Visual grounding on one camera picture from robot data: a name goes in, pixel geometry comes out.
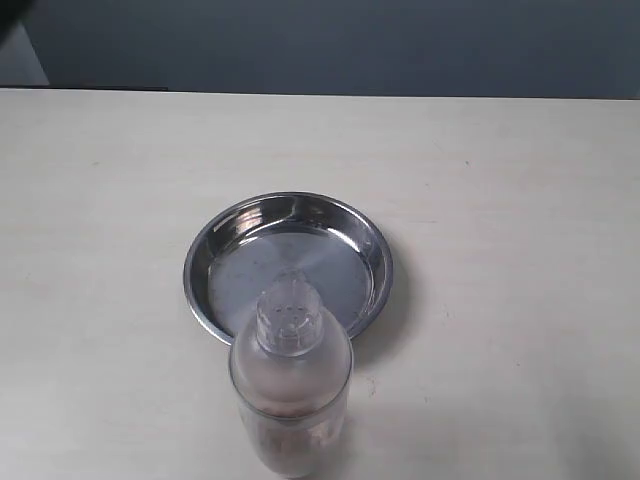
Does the clear plastic shaker bottle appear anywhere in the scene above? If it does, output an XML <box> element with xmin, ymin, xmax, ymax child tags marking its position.
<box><xmin>228</xmin><ymin>270</ymin><xmax>354</xmax><ymax>478</ymax></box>

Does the round stainless steel plate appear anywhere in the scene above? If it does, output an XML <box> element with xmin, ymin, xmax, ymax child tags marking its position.
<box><xmin>182</xmin><ymin>192</ymin><xmax>394</xmax><ymax>345</ymax></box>

